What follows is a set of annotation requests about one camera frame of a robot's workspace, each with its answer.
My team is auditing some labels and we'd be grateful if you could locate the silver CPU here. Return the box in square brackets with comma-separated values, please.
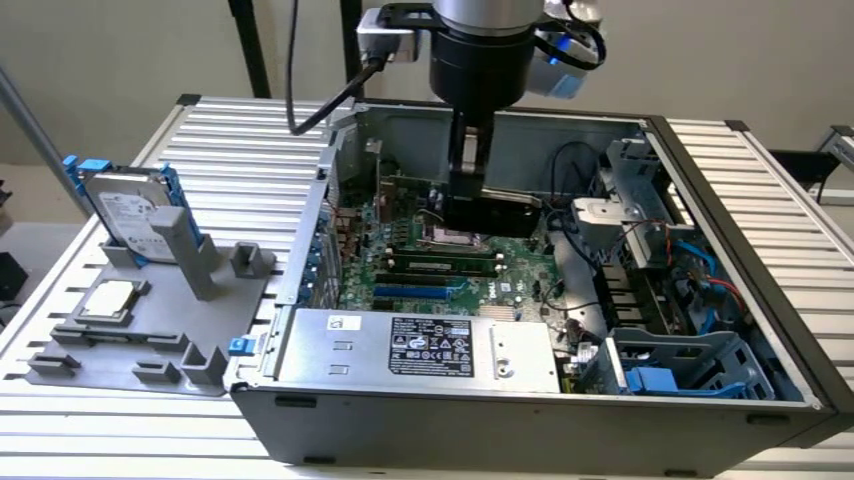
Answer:
[75, 279, 147, 322]

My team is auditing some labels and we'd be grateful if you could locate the aluminium profile frame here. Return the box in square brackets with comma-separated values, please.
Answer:
[809, 124, 854, 206]

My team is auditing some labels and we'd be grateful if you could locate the silver power supply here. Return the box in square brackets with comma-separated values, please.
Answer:
[274, 306, 563, 396]

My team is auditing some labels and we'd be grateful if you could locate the metal disk bay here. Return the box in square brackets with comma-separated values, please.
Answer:
[570, 138, 700, 272]

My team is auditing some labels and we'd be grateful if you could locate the black wire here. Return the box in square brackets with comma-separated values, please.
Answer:
[549, 141, 606, 202]

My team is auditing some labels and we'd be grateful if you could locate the grey metal pole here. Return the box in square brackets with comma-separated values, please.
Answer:
[0, 63, 70, 204]

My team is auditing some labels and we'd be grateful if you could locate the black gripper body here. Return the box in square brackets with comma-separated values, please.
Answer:
[429, 27, 537, 120]

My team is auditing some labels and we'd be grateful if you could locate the grey drive cage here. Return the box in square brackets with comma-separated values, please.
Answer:
[592, 325, 770, 402]

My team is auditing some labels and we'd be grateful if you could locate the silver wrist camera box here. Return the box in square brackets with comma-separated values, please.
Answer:
[355, 2, 442, 65]

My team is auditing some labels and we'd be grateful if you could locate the blue expansion slot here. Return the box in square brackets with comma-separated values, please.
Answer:
[371, 283, 450, 303]

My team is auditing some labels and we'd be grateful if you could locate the grey parts rack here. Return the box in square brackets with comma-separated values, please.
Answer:
[4, 207, 290, 399]

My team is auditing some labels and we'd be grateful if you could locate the black expansion slot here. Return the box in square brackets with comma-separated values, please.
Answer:
[373, 271, 450, 287]

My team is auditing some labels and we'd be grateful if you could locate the CPU socket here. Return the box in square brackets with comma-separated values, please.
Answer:
[411, 208, 493, 252]

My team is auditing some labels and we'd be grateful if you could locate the black front fan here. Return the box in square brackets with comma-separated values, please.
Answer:
[596, 262, 690, 337]

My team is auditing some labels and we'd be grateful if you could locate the graphics card with black cooler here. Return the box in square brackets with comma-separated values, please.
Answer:
[363, 138, 543, 237]

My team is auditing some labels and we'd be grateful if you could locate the hard disk with blue bracket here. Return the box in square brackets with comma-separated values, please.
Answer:
[63, 156, 203, 267]

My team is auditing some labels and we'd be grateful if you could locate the green motherboard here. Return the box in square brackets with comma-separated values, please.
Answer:
[325, 174, 575, 324]

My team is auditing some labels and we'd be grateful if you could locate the black camera cable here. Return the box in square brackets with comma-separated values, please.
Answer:
[285, 0, 390, 137]

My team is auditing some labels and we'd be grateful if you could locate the red wire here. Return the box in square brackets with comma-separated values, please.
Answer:
[705, 276, 754, 324]

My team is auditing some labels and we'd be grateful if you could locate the black pole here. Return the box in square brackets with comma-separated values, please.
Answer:
[338, 0, 367, 99]
[226, 0, 274, 99]

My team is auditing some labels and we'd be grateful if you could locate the green RAM stick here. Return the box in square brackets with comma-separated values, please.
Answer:
[386, 252, 501, 275]

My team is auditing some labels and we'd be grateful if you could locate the black open PC case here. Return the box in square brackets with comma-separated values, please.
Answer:
[229, 98, 841, 467]

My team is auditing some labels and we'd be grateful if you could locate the black box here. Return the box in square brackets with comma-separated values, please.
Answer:
[0, 252, 30, 302]

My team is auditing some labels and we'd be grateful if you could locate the blue wire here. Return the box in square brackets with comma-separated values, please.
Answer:
[672, 238, 737, 354]

